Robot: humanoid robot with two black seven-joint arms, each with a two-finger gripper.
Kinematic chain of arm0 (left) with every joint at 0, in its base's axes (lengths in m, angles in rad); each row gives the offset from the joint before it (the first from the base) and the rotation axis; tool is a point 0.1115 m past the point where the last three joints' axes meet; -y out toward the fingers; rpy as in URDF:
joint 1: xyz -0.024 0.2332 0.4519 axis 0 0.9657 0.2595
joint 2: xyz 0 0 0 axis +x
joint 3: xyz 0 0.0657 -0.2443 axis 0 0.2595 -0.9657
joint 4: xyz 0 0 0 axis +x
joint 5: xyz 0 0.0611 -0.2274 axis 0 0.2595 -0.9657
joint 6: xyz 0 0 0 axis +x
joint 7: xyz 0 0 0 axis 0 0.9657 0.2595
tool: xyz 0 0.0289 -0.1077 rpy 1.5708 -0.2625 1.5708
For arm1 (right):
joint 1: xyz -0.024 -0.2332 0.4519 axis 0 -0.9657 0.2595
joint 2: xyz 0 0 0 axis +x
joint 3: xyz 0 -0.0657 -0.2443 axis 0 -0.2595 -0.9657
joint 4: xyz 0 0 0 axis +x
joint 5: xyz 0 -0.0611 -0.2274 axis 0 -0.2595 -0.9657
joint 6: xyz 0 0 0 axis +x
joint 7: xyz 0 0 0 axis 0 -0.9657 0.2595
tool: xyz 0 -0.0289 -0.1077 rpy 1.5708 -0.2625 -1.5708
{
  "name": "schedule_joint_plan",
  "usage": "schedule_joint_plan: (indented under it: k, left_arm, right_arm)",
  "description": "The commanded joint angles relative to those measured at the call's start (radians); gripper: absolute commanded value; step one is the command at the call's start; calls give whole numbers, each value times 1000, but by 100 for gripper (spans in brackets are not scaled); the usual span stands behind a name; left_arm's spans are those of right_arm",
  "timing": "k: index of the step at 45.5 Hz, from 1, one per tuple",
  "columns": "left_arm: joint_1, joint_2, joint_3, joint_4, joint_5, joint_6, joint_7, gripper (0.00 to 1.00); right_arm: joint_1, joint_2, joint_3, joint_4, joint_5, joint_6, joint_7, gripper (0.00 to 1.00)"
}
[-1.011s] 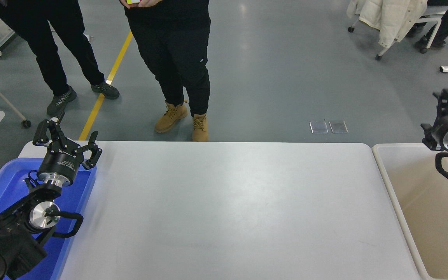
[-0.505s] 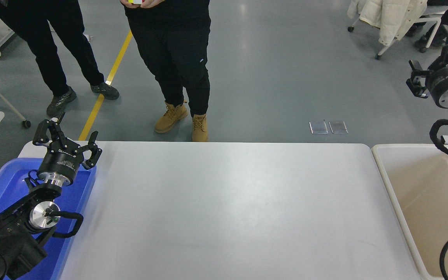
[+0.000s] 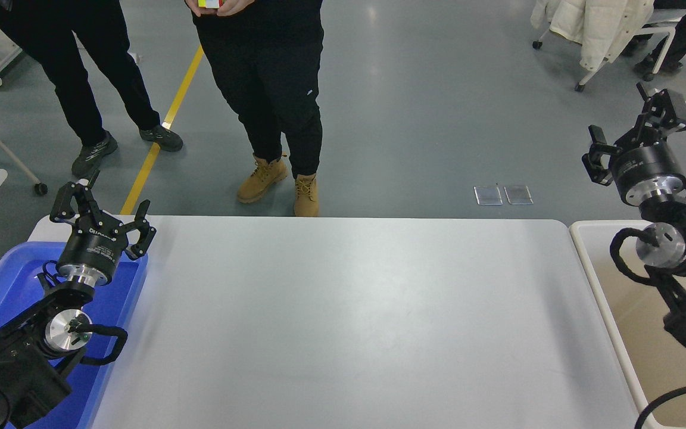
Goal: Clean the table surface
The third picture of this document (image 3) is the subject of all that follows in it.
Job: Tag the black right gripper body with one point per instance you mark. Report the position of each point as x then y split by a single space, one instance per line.
646 164

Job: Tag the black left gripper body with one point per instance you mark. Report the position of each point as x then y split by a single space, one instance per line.
94 247

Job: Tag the colourful puzzle cube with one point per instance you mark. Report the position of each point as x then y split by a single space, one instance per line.
209 3

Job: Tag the square metal floor plate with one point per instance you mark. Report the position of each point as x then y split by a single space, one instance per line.
518 195
488 195

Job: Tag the large pale plastic bin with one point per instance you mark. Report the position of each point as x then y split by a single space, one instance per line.
623 310

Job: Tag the white wheeled chair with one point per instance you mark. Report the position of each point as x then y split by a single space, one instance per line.
667 36

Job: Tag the person with tan boots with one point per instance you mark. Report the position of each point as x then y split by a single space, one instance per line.
271 77

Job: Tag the cream padded jacket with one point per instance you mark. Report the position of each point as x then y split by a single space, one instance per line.
602 27

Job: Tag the grey wheeled chair base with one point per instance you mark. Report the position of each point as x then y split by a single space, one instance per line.
40 190

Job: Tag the person's left hand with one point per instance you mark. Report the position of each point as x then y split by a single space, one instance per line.
237 5

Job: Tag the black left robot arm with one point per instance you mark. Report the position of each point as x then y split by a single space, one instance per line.
15 369

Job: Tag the person with grey shoes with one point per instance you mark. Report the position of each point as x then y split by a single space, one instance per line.
75 59

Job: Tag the blue plastic tray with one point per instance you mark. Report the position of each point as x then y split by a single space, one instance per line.
15 280

